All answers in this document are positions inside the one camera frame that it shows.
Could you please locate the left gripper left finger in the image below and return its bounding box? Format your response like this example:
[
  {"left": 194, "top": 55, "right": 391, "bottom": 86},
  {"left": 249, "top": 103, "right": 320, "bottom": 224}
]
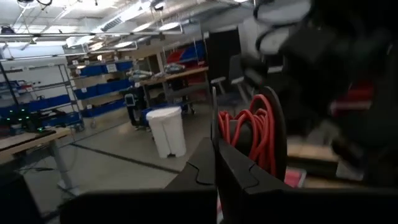
[{"left": 164, "top": 138, "right": 217, "bottom": 190}]

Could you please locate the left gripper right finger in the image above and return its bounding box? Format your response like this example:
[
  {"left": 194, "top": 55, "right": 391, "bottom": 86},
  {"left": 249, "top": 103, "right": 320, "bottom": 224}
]
[{"left": 216, "top": 139, "right": 290, "bottom": 224}]

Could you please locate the black wire spool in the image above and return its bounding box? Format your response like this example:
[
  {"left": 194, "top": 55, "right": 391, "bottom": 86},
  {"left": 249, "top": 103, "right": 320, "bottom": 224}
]
[{"left": 211, "top": 85, "right": 288, "bottom": 182}]

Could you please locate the white waste bin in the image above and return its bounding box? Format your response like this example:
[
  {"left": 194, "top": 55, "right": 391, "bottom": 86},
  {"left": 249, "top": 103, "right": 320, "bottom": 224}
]
[{"left": 145, "top": 106, "right": 188, "bottom": 159}]

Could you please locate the black stand with tablet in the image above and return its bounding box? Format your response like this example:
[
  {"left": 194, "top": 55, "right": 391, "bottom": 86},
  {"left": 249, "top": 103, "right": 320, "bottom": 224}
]
[{"left": 119, "top": 86, "right": 147, "bottom": 128}]

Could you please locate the cluttered wooden workbench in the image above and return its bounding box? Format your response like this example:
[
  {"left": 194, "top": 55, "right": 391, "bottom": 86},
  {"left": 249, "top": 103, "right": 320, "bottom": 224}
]
[{"left": 137, "top": 66, "right": 210, "bottom": 104}]

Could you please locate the white cabinet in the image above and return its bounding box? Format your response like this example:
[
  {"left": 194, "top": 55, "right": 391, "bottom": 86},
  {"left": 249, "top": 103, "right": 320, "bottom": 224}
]
[{"left": 237, "top": 0, "right": 312, "bottom": 60}]

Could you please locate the black partition panel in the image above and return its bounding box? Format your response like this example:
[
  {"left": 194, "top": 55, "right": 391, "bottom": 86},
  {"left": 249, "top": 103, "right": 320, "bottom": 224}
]
[{"left": 206, "top": 27, "right": 242, "bottom": 95}]

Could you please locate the shelf with red blue bins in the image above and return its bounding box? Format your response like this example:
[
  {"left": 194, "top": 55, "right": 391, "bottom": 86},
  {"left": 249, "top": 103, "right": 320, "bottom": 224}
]
[{"left": 165, "top": 39, "right": 208, "bottom": 65}]

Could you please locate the metal rack cart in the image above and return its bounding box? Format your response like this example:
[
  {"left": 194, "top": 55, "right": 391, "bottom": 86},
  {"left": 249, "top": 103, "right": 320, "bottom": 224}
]
[{"left": 0, "top": 63, "right": 84, "bottom": 132}]

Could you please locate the long ceiling light bar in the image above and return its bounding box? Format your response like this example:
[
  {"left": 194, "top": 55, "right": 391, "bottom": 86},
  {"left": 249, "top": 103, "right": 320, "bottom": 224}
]
[{"left": 0, "top": 30, "right": 185, "bottom": 44}]

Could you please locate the wooden workbench with white leg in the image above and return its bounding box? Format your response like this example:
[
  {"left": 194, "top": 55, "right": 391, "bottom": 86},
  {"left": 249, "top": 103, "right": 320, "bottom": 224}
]
[{"left": 0, "top": 126, "right": 81, "bottom": 197}]

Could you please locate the black robot with green lights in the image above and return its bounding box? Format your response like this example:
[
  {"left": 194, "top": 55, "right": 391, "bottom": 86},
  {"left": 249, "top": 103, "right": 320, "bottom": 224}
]
[{"left": 0, "top": 105, "right": 57, "bottom": 134}]

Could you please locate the silver ceiling air duct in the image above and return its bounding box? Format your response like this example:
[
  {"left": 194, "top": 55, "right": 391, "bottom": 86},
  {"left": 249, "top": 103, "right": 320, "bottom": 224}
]
[{"left": 64, "top": 0, "right": 219, "bottom": 48}]

